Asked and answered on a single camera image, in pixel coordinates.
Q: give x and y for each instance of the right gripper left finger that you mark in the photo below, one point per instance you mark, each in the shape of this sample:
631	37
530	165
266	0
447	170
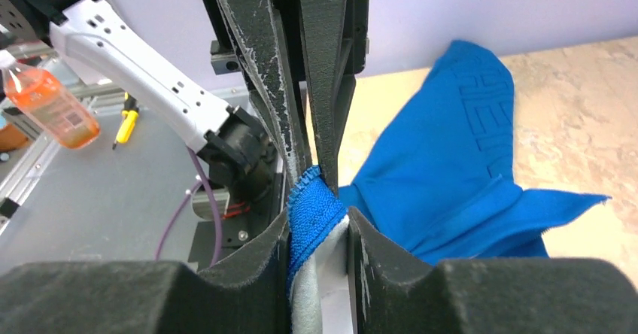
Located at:
243	293

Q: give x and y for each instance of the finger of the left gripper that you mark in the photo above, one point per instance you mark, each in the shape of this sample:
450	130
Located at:
258	34
334	42

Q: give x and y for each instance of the orange bottle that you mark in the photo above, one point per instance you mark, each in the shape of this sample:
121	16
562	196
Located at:
48	103

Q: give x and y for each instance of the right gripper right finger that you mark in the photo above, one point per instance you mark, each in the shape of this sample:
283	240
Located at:
394	292

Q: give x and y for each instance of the aluminium frame rail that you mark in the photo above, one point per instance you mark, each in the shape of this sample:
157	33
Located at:
52	190

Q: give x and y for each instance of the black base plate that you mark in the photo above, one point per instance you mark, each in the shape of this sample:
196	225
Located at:
240	221

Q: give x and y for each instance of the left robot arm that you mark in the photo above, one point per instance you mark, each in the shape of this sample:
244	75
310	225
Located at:
92	33

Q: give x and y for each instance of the yellow handled tool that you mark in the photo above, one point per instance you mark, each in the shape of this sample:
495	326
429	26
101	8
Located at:
130	115

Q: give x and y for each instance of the blue zip jacket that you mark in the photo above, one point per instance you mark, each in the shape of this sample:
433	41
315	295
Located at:
438	182

